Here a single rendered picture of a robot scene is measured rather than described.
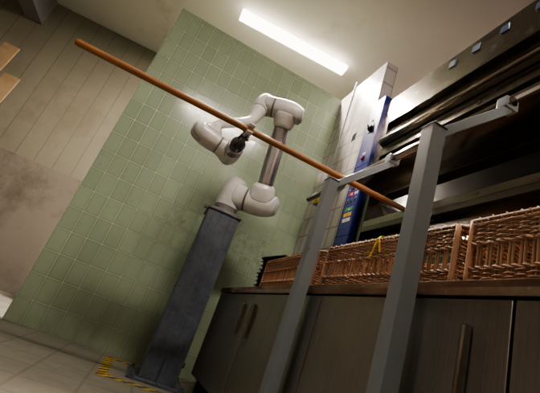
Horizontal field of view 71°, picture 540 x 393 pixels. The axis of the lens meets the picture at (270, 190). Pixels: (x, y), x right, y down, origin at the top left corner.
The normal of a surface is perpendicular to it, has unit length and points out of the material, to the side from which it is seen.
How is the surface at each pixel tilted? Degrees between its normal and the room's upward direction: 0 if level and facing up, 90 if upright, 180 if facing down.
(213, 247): 90
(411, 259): 90
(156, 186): 90
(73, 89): 90
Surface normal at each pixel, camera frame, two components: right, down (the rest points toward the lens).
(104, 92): 0.31, -0.27
